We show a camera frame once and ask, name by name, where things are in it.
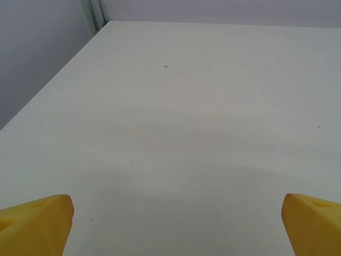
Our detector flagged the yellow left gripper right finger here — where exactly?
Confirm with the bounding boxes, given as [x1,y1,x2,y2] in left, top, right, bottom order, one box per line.
[281,193,341,256]

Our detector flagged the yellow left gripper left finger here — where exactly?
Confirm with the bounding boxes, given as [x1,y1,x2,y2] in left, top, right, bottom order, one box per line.
[0,194,75,256]

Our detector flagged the aluminium corner frame post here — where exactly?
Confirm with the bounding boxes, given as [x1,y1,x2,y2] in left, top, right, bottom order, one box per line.
[79,0,108,37]

